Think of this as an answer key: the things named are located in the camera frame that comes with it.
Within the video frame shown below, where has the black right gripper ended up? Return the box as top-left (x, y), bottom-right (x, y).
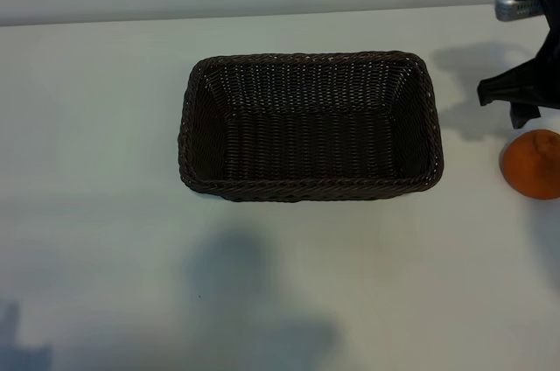
top-left (476, 31), bottom-right (560, 130)

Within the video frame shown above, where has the orange fruit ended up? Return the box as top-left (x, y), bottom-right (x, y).
top-left (500, 128), bottom-right (560, 200)

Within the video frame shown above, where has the dark brown wicker basket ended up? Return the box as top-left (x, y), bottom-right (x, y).
top-left (177, 50), bottom-right (445, 205)

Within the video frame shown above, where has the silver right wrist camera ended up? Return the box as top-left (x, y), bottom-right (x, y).
top-left (493, 0), bottom-right (547, 23)

